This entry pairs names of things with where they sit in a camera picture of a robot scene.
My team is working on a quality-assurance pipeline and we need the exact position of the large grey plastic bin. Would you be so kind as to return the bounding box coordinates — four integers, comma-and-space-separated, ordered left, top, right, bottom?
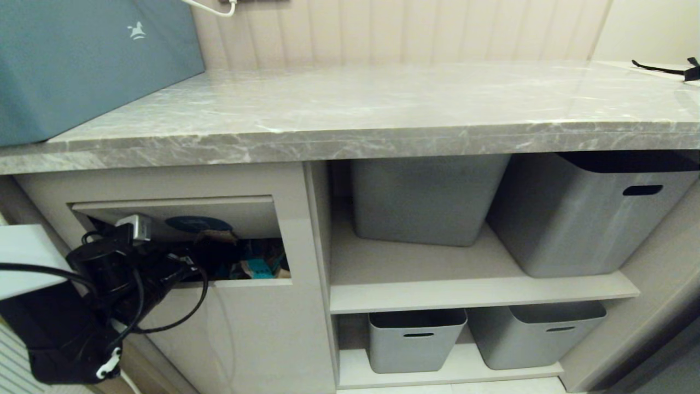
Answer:
350, 154, 512, 247

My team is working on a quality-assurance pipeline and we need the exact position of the blue round sticker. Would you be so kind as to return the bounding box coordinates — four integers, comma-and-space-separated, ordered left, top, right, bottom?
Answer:
165, 215, 234, 234

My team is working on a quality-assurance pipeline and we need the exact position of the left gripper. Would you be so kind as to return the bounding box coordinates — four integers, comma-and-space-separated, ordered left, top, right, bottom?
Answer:
143, 249, 201, 302

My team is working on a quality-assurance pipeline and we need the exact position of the small grey plastic bin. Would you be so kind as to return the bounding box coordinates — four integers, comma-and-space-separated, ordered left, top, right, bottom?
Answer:
367, 309, 469, 374
467, 300, 608, 370

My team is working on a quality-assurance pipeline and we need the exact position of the teal fabric box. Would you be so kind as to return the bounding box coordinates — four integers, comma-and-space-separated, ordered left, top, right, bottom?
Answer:
0, 0, 206, 147

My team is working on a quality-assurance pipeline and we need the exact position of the teal trash wrapper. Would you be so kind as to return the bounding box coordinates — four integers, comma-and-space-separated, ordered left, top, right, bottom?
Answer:
240, 256, 275, 280

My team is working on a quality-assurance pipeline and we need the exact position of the black cable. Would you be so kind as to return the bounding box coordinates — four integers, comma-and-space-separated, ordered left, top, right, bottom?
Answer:
129, 265, 210, 335
0, 263, 99, 296

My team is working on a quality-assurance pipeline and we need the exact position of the large grey bin with handle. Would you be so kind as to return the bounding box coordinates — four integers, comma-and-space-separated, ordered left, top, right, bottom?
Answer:
486, 150, 700, 279

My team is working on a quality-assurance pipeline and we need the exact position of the black strap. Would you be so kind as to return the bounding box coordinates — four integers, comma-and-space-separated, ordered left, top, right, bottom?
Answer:
631, 56, 700, 83

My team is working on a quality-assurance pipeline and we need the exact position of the white cable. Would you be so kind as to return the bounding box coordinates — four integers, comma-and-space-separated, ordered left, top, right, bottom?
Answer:
182, 0, 237, 18

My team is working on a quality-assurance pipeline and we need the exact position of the beige shelf board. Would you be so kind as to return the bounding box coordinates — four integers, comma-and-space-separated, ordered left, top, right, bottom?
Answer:
329, 271, 641, 315

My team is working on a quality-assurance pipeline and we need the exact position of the beige cabinet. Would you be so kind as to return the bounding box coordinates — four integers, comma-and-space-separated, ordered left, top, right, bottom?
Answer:
0, 150, 700, 394

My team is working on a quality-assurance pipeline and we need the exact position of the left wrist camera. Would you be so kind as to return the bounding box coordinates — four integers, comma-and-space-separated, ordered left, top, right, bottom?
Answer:
83, 214, 155, 247

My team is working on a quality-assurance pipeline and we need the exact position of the brown trash wrapper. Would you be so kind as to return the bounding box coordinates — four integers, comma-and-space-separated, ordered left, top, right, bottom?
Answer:
200, 229, 240, 245

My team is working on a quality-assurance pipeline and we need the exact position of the open cabinet drawer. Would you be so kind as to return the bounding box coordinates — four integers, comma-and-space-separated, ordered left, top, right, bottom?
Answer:
71, 195, 283, 242

